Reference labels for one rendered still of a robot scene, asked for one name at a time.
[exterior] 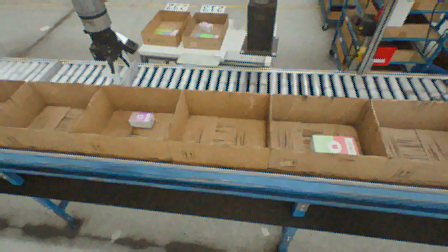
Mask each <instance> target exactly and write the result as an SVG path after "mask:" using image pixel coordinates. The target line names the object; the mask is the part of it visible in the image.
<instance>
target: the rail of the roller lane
mask: <svg viewBox="0 0 448 252"><path fill-rule="evenodd" d="M58 60H60V59H58ZM1 61H7V62H9V61H14V62H17V61H22V63H23V64H24V63H25V62H30V63H31V64H32V63H33V62H37V63H38V64H39V65H40V63H41V62H45V63H46V64H47V65H48V64H49V63H50V62H52V63H54V62H55V61H56V59H22V58H0V62H1ZM60 61H62V62H65V64H66V63H68V64H69V65H73V64H78V65H79V66H80V65H82V64H85V65H87V66H88V67H89V65H95V66H96V68H97V65H102V66H103V67H104V68H106V62H99V61H98V62H95V61H80V60H60ZM137 66H138V68H139V69H140V68H141V67H142V66H144V67H145V68H146V69H147V71H148V69H149V68H150V67H153V68H155V70H156V71H157V70H158V68H160V67H161V68H163V69H164V70H165V72H166V69H168V68H172V69H173V70H174V72H175V70H176V69H177V68H180V69H182V70H183V73H184V72H185V69H191V72H192V73H191V77H192V75H193V71H194V70H195V69H199V70H200V71H201V75H200V77H202V73H203V71H204V69H208V70H209V71H210V77H209V78H211V76H212V71H213V70H215V69H216V70H218V71H219V72H220V74H219V77H218V79H220V76H221V73H222V72H223V70H227V71H228V73H229V74H228V79H230V77H231V72H232V71H234V70H235V71H237V72H238V73H239V75H238V80H240V75H241V72H242V71H246V72H247V73H248V77H247V80H250V73H251V72H257V73H258V80H260V74H261V72H266V73H267V74H268V80H267V81H270V74H271V73H272V72H276V73H277V81H280V74H281V73H282V72H285V73H287V74H288V82H291V80H290V75H291V74H292V73H296V74H298V79H299V82H301V80H300V76H301V74H304V73H306V74H308V77H309V82H311V79H310V77H311V75H312V74H318V77H319V81H320V83H322V82H321V76H322V75H323V74H328V75H329V79H330V82H331V84H332V76H333V75H334V74H338V75H339V76H340V80H341V82H342V84H343V79H342V78H343V76H345V75H349V76H350V77H351V80H352V83H353V85H354V81H353V78H354V77H355V76H356V75H357V71H326V70H307V69H269V68H251V67H232V66H194V65H175V64H153V63H137ZM156 71H155V73H156ZM165 72H164V74H165ZM174 72H173V74H172V77H173V75H174ZM359 76H362V81H363V82H364V78H365V76H372V77H373V81H374V82H375V79H376V77H377V76H383V77H384V80H385V82H386V79H387V78H388V77H390V76H393V77H395V79H396V82H397V80H398V79H399V78H401V77H406V78H407V81H408V82H409V80H410V79H412V78H414V77H416V78H418V79H419V81H421V80H422V79H423V78H430V79H431V81H434V79H436V78H441V79H443V80H442V81H444V82H445V81H446V80H448V75H442V74H422V73H384V72H365V75H362V74H360V75H359ZM397 83H398V82H397ZM386 84H387V82H386ZM364 85H365V82H364ZM375 85H376V82H375Z"/></svg>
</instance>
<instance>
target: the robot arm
mask: <svg viewBox="0 0 448 252"><path fill-rule="evenodd" d="M70 1H71V2H72V4H73V7H74V9H75V10H76V12H77V15H78V16H79V18H80V21H81V22H82V24H83V27H84V28H85V29H83V31H84V32H85V34H88V35H89V36H90V38H91V41H92V43H91V46H90V47H89V50H90V52H91V53H92V52H94V54H93V53H92V56H93V57H94V55H95V57H94V60H95V61H100V62H106V60H107V62H106V68H105V69H103V71H102V74H103V75H104V76H106V77H110V78H112V79H114V82H115V83H116V85H119V83H120V74H119V73H118V65H117V63H115V61H114V60H123V62H125V64H126V66H128V68H130V65H131V64H130V61H129V58H128V54H127V52H128V53H130V54H131V55H133V54H135V52H136V50H137V49H138V47H139V44H137V43H136V42H135V41H132V40H130V39H129V38H126V37H125V36H122V35H120V34H119V33H116V32H115V31H114V30H111V24H112V21H111V18H110V16H109V14H108V10H107V8H106V6H105V2H107V1H110V0H70ZM93 45H94V46H93Z"/></svg>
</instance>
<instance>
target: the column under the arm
mask: <svg viewBox="0 0 448 252"><path fill-rule="evenodd" d="M276 12H277V0H269V3H256V2H254V1H253V0H249V3H248V5H247V34H245V39H244V41H243V43H242V47H241V50H240V52H239V54H242V55H259V56H268V57H276V56H277V47H278V42H279V38H280V36H274V33H275V19H276Z"/></svg>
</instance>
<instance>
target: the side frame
mask: <svg viewBox="0 0 448 252"><path fill-rule="evenodd" d="M0 171H2V172H9V173H23V174H31V175H44V176H52V177H58V178H72V179H79V180H93V181H100V182H107V183H121V184H128V185H142V186H148V187H155V188H169V189H176V190H189V191H196V192H203V193H217V194H223V195H231V196H245V197H251V198H258V199H272V200H278V201H292V202H299V203H306V204H320V205H326V206H334V207H347V208H354V209H361V210H375V211H382V212H389V213H396V214H410V215H417V216H424V217H437V218H445V219H448V195H438V194H430V193H422V192H407V191H399V190H391V189H379V188H368V187H360V186H353V185H337V184H329V183H315V182H307V181H299V180H283V179H276V178H268V177H253V176H245V175H237V174H222V173H215V172H207V171H191V170H184V169H169V168H161V167H153V166H138V165H131V164H115V163H107V162H100V161H84V160H76V159H69V158H62V159H61V158H53V157H45V156H29V155H22V154H14V153H0Z"/></svg>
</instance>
